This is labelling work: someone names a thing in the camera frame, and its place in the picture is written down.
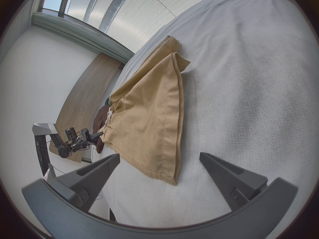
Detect bed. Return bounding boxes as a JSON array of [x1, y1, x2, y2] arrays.
[[49, 0, 317, 229]]

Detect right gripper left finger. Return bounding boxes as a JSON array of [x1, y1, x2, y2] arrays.
[[57, 153, 121, 213]]

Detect tan shorts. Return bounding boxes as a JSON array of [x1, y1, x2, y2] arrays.
[[101, 35, 191, 186]]

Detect window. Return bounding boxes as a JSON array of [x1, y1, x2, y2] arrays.
[[42, 0, 277, 55]]

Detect brown garment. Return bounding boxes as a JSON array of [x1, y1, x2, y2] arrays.
[[93, 106, 112, 154]]

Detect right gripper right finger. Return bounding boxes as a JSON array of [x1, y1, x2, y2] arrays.
[[199, 152, 269, 212]]

